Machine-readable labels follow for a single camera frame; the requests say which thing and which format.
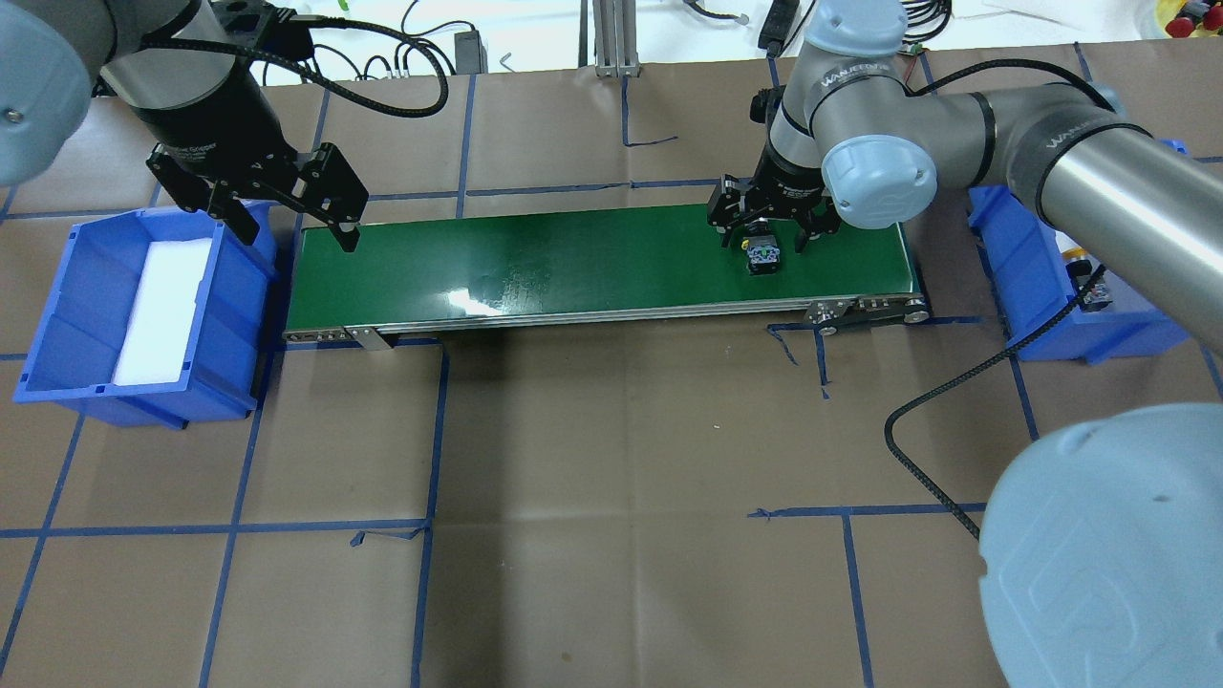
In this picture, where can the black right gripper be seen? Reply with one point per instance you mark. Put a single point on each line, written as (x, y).
(789, 182)

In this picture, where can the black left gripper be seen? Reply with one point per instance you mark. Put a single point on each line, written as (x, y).
(212, 117)

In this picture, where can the red mushroom push button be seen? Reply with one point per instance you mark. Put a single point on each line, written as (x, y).
(762, 252)

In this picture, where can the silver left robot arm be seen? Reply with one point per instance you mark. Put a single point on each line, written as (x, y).
(172, 62)

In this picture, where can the blue left storage bin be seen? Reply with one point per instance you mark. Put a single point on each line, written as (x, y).
(76, 344)

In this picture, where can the blue storage bin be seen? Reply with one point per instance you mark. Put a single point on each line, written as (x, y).
(76, 344)
(1060, 261)

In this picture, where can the white foam pad left bin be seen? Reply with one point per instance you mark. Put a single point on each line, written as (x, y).
(161, 320)

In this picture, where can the green conveyor belt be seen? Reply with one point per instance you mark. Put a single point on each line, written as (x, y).
(579, 268)

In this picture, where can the black power adapter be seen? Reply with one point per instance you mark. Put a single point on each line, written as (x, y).
(469, 53)

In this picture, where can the blue right storage bin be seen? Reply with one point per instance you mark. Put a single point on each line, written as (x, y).
(1060, 261)

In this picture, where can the aluminium frame post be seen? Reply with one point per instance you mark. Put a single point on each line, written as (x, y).
(615, 38)

